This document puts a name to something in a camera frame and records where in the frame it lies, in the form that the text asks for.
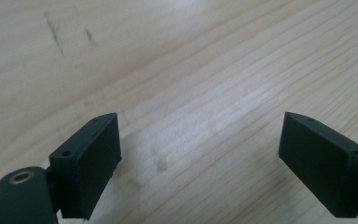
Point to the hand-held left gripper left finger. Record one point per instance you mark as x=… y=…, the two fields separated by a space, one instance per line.
x=87 y=168

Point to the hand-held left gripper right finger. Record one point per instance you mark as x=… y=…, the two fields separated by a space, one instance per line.
x=320 y=168

